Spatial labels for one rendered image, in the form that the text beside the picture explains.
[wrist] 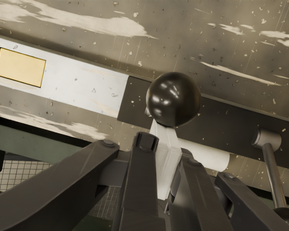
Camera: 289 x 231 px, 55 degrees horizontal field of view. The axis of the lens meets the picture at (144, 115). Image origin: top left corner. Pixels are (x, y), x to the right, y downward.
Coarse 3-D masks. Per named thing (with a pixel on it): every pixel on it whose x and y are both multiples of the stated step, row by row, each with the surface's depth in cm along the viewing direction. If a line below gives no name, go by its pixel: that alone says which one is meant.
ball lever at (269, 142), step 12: (264, 132) 29; (276, 132) 30; (252, 144) 30; (264, 144) 29; (276, 144) 29; (264, 156) 28; (276, 168) 27; (276, 180) 25; (276, 192) 25; (276, 204) 24; (288, 216) 21
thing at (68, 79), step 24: (0, 48) 30; (24, 48) 30; (48, 72) 30; (72, 72) 30; (96, 72) 30; (120, 72) 30; (48, 96) 31; (72, 96) 30; (96, 96) 30; (120, 96) 30; (288, 120) 32
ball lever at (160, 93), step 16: (160, 80) 18; (176, 80) 18; (192, 80) 18; (160, 96) 18; (176, 96) 17; (192, 96) 18; (144, 112) 30; (160, 112) 18; (176, 112) 18; (192, 112) 18
